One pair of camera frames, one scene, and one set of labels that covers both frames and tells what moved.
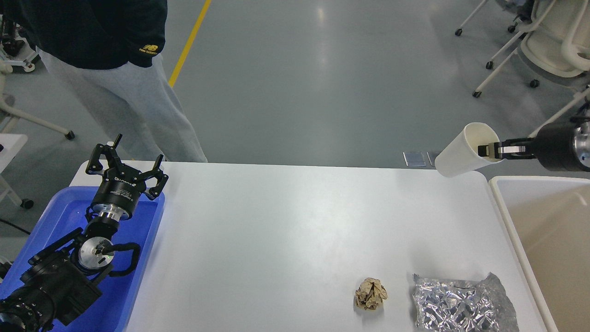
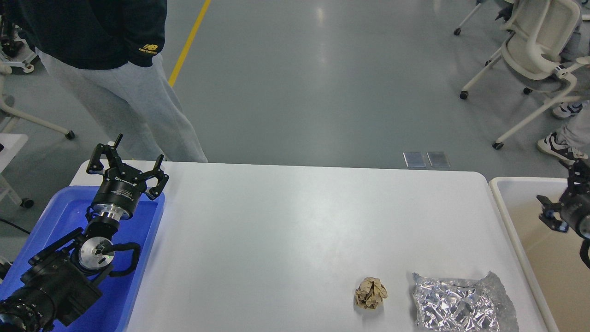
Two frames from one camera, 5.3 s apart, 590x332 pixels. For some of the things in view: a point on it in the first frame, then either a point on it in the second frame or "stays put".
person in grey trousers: x=107 y=53 stays put
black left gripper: x=119 y=191 stays put
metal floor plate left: x=415 y=158 stays put
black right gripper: x=564 y=146 to x=575 y=207
